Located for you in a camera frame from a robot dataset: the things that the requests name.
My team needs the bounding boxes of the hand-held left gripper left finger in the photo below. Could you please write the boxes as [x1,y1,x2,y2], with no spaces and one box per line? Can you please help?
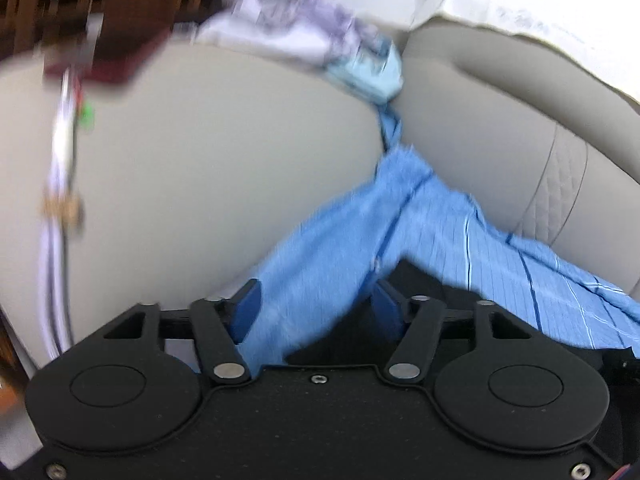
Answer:
[104,279,263,386]

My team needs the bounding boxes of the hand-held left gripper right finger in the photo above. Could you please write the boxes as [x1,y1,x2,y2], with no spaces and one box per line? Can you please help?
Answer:
[371,279,542,386]

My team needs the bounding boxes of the black pants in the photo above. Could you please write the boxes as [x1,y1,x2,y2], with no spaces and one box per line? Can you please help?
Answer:
[287,259,638,376]

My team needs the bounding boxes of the blue striped sheet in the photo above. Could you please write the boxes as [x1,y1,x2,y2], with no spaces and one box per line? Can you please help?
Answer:
[235,102,640,367]

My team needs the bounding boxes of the beige leather sofa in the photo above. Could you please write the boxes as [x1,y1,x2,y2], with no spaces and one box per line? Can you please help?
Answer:
[0,20,640,366]

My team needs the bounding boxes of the dark red box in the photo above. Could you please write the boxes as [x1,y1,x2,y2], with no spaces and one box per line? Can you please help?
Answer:
[44,22,173,87]

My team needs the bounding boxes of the floral printed cloth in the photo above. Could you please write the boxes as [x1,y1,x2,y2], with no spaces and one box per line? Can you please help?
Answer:
[196,0,406,107]

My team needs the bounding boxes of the white cable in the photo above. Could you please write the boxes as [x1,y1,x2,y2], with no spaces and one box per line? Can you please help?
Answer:
[41,67,87,361]

